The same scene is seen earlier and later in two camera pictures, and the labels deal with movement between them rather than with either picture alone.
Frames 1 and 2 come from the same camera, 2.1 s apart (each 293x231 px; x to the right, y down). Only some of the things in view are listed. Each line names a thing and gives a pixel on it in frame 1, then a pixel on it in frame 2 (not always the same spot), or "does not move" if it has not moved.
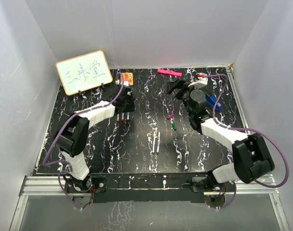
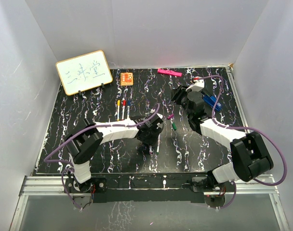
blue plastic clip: x=212 y=101 does not move
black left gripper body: x=128 y=105 -> x=150 y=139
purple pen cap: x=170 y=117 does not move
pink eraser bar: x=169 y=72 does not move
